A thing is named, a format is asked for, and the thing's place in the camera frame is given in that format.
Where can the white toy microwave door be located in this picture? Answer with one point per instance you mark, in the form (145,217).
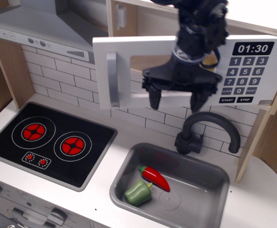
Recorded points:
(248,66)

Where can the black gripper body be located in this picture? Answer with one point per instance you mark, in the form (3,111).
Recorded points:
(178,75)

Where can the green toy bell pepper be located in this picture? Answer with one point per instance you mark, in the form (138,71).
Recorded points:
(138,193)

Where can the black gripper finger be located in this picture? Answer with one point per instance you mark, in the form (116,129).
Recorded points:
(154,97)
(198,100)

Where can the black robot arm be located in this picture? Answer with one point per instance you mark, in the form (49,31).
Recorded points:
(202,29)

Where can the dark grey toy faucet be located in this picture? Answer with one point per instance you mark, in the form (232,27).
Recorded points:
(186,142)

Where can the grey oven knob right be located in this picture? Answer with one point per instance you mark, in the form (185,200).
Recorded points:
(57,216)

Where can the grey toy range hood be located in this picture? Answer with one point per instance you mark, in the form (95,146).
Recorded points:
(51,26)

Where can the grey toy sink basin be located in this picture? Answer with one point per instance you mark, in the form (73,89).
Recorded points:
(197,195)

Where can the wooden microwave cabinet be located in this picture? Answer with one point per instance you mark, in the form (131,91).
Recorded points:
(142,17)

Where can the red toy chili pepper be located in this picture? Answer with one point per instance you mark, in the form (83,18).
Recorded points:
(154,176)

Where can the black toy stovetop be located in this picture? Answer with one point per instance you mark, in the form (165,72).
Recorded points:
(54,145)

